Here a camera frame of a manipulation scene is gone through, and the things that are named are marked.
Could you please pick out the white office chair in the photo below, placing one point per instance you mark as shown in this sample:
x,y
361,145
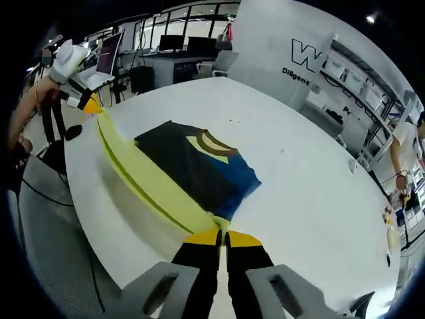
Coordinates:
x,y
222,61

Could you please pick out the black stand legs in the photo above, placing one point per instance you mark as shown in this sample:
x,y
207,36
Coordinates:
x,y
53,126

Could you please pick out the metal shelf rack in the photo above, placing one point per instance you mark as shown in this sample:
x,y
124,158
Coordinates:
x,y
388,133

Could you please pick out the white laptop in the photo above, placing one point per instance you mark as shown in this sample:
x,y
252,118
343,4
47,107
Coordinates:
x,y
106,56

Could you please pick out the pale yellow cloth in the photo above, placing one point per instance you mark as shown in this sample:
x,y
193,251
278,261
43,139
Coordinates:
x,y
391,241

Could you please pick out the white lettered partition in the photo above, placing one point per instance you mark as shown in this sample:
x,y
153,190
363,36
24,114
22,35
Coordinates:
x,y
265,43

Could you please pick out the small white box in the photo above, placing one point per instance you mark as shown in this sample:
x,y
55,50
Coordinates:
x,y
352,166

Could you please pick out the black round object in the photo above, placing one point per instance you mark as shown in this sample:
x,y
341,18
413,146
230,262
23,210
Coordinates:
x,y
73,132

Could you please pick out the black computer tower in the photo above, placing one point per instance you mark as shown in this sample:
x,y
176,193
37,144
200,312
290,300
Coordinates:
x,y
142,79

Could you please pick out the grey mesh chair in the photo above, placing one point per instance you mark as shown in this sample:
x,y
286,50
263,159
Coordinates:
x,y
50,239

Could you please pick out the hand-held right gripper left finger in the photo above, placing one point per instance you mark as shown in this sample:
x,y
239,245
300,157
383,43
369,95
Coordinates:
x,y
166,285

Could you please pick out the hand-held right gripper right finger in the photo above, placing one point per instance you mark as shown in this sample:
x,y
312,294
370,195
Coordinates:
x,y
265,285

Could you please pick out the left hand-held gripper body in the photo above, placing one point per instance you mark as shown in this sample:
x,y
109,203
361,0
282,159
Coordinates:
x,y
68,63

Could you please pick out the black shelf items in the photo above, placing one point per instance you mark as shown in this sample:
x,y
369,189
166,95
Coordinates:
x,y
336,116

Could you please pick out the yellow black blue garment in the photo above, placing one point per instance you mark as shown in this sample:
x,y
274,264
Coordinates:
x,y
186,156

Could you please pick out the black monitor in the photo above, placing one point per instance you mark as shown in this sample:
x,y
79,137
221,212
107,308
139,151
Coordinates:
x,y
202,44
171,42

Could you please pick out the dark office desk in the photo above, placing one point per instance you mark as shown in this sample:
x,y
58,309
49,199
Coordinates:
x,y
186,68

